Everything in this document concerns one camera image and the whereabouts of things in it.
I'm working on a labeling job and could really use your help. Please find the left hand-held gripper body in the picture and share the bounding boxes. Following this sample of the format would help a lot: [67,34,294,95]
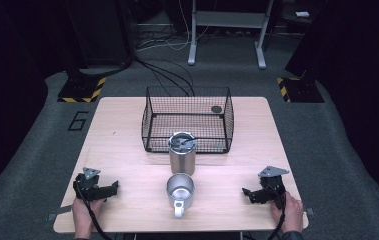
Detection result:
[72,166,103,203]

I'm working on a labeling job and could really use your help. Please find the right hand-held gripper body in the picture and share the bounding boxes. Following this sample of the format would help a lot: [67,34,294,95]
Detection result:
[257,165,291,210]

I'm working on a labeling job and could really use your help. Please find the steel mug with handle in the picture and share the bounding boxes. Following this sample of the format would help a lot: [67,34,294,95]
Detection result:
[165,172,196,220]

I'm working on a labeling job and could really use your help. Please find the steel tumbler with lid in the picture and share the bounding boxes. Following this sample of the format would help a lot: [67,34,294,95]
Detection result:
[167,131,198,177]

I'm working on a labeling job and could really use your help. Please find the black wire basket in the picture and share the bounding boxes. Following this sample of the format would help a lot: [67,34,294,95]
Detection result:
[141,85,235,155]

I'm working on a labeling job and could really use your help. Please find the person's left hand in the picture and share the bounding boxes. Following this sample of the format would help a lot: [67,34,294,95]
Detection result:
[71,196,107,240]

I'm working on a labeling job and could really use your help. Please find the person's right hand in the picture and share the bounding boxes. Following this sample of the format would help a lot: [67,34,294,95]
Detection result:
[269,191,305,234]

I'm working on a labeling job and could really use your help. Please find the black yellow striped base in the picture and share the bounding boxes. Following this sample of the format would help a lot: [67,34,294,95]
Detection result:
[57,75,108,104]
[275,76,326,104]

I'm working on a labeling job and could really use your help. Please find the dark curtain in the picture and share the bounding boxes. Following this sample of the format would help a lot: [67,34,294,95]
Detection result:
[0,0,50,208]
[284,0,379,229]

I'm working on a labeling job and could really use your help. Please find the white metal stand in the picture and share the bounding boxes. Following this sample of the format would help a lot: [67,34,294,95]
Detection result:
[187,0,275,71]

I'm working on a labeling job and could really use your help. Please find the black cabinet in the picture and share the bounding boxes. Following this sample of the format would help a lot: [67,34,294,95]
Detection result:
[60,0,135,69]

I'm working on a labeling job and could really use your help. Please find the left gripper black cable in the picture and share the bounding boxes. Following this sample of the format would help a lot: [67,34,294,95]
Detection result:
[72,179,115,240]

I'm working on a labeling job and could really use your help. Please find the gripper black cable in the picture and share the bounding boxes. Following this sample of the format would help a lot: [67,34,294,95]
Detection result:
[266,191,289,240]
[72,179,115,240]

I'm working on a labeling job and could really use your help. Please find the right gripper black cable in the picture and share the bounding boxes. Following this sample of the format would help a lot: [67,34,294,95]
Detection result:
[266,191,289,240]

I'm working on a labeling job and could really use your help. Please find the black floor cables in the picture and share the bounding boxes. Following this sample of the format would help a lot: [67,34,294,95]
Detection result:
[132,55,197,98]

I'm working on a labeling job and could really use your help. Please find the white floor cables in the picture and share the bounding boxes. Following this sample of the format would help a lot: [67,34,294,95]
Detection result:
[135,0,212,52]

